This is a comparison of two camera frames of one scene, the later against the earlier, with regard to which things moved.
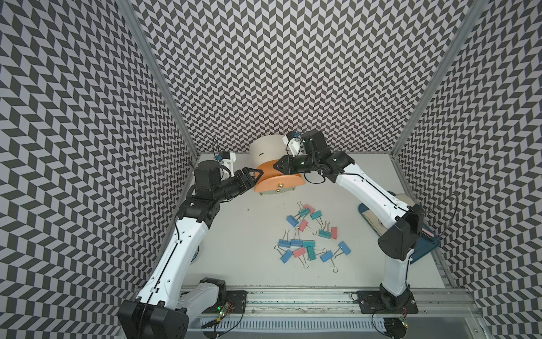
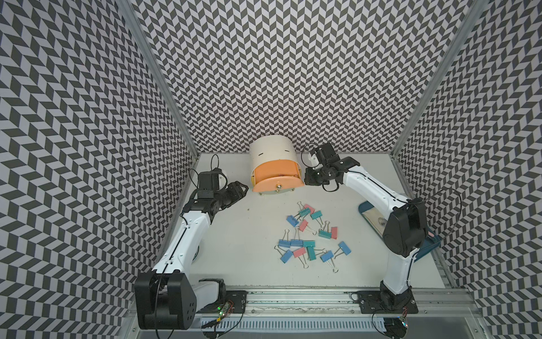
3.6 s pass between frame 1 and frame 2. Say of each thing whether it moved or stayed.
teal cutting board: stayed
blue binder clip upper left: stayed
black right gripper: moved
